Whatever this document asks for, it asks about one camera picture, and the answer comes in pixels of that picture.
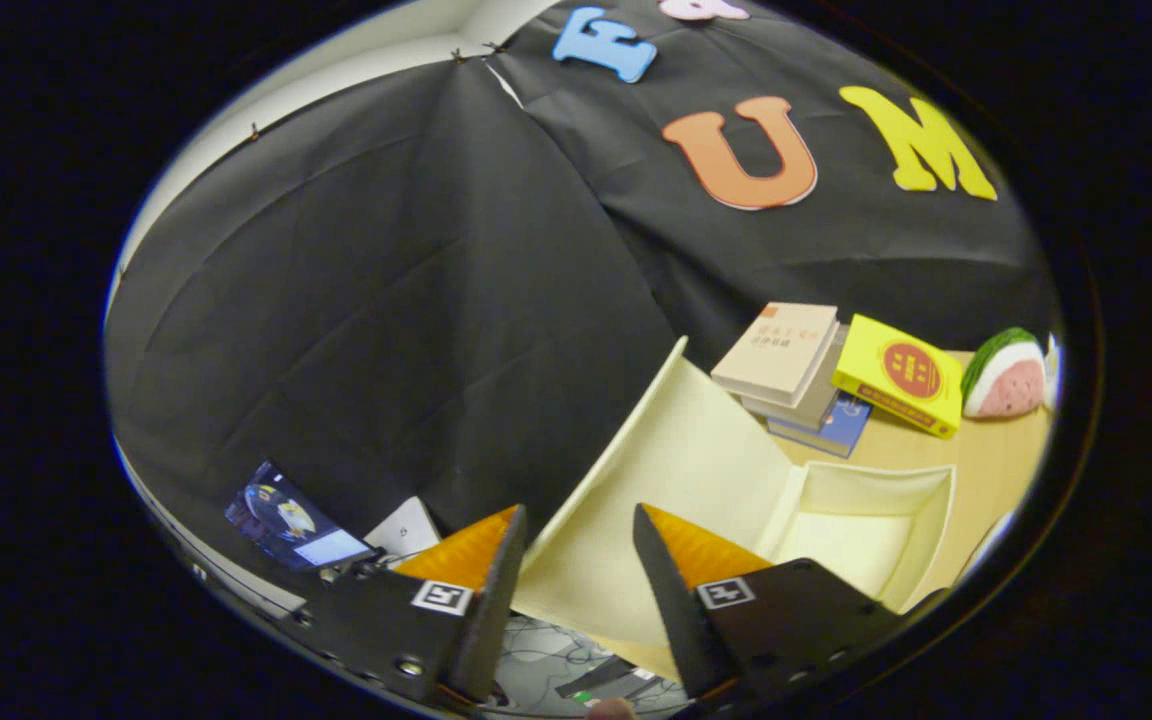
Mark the watermelon slice plush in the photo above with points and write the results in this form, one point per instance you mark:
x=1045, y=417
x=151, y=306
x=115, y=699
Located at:
x=1006, y=375

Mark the yellow book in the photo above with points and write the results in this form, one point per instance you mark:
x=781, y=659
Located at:
x=901, y=375

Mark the phone with lit screen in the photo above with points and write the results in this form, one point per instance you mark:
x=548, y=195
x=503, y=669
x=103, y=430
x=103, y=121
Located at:
x=286, y=515

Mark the white plastic device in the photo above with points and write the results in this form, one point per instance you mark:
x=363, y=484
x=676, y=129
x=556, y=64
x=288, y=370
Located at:
x=406, y=528

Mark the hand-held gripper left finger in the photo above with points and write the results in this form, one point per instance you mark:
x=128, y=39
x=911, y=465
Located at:
x=481, y=620

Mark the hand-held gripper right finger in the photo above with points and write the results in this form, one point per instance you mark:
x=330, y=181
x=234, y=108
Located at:
x=681, y=620

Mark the white plush toy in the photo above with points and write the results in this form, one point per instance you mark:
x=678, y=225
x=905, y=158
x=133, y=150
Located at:
x=1051, y=370

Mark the black power strip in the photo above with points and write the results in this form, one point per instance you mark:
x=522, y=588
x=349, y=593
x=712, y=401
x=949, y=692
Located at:
x=606, y=682

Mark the blue book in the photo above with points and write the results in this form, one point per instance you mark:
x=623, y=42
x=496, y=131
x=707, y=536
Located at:
x=836, y=430

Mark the cream storage box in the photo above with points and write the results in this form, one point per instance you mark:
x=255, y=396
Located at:
x=696, y=470

